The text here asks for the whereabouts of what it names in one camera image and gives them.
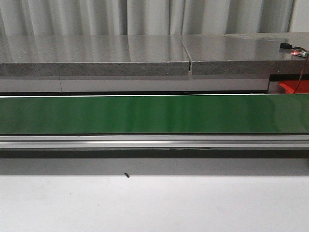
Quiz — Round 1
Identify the grey stone counter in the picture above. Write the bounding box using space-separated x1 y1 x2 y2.
0 33 309 95

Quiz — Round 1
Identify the green conveyor belt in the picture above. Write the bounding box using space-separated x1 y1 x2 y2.
0 94 309 135

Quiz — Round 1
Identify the red plastic bin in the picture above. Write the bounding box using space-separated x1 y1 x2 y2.
279 80 309 94

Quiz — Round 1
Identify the small sensor circuit board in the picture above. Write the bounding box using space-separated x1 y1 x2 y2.
280 43 309 58

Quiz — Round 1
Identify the white pleated curtain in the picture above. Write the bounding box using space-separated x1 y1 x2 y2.
0 0 309 36

